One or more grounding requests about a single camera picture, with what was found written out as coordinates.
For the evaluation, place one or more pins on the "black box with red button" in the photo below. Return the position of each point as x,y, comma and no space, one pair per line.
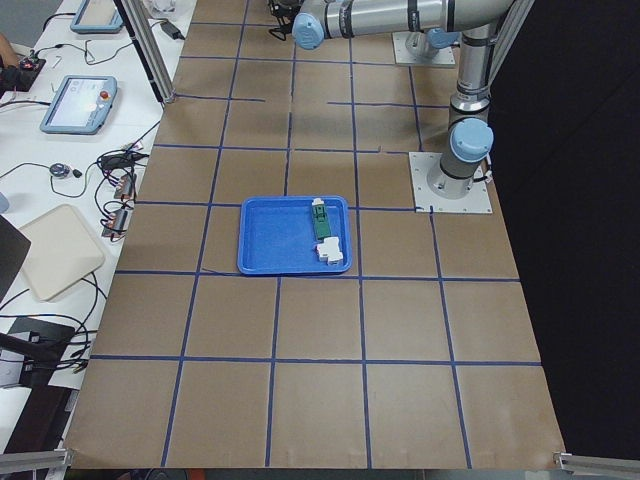
21,78

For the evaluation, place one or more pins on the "white circuit breaker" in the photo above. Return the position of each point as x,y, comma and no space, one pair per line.
329,250

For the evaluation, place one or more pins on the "green terminal block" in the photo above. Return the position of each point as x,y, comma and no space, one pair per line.
320,219

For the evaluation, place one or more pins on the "blue plastic tray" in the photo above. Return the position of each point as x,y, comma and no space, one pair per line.
276,236

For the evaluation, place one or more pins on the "upper small circuit board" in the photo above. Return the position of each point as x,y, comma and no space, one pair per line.
126,186

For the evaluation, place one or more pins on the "small circuit board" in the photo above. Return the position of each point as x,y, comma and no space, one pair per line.
115,225
126,186

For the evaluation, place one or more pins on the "lower small circuit board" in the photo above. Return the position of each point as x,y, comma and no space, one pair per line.
115,225

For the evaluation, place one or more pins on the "beige plastic tray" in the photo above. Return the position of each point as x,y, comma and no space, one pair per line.
63,250

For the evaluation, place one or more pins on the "black power adapter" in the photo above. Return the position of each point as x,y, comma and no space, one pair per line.
171,30

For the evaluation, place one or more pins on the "round silver puck device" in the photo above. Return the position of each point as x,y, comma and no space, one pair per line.
59,170

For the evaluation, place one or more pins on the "near blue teach pendant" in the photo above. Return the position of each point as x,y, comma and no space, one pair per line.
81,105

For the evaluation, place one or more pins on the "blue teach pendant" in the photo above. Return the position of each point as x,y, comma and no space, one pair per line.
96,17
81,105

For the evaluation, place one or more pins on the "far blue teach pendant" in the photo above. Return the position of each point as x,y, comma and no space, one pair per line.
96,17

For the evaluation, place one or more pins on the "aluminium frame post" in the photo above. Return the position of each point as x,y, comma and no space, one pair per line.
133,14

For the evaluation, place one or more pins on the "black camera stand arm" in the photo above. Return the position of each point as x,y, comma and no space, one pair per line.
38,352

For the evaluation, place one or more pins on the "left aluminium corner bracket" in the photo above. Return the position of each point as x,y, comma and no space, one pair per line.
33,461

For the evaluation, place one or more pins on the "aluminium corner bracket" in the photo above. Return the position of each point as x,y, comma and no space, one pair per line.
33,461
589,465

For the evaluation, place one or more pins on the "right aluminium corner bracket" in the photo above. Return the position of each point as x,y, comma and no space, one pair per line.
589,465

